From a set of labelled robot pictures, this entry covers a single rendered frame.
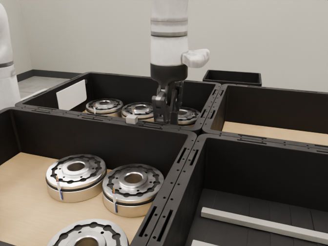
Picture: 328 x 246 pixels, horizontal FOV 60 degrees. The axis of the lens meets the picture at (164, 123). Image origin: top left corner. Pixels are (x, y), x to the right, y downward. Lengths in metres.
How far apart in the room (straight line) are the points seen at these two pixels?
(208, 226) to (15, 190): 0.34
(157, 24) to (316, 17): 3.13
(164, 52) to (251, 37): 3.04
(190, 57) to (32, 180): 0.36
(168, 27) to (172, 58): 0.05
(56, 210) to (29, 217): 0.04
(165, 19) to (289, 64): 3.16
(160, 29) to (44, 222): 0.37
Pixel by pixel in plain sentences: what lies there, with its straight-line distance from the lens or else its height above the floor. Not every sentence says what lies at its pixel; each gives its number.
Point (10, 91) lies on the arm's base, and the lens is 0.90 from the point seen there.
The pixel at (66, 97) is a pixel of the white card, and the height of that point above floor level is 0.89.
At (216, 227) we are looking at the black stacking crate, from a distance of 0.45.
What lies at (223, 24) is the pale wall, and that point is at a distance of 3.54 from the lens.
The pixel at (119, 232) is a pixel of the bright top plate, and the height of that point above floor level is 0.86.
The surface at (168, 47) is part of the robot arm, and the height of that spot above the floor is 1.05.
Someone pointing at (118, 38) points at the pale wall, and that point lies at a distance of 3.90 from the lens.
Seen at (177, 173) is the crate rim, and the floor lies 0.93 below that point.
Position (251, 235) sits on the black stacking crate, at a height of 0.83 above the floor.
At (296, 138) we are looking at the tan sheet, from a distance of 0.74.
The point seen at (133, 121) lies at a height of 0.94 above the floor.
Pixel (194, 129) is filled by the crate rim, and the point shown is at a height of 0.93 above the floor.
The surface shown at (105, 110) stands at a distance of 0.76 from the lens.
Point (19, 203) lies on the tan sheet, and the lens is 0.54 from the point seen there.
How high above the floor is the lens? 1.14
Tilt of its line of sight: 25 degrees down
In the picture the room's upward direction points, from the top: straight up
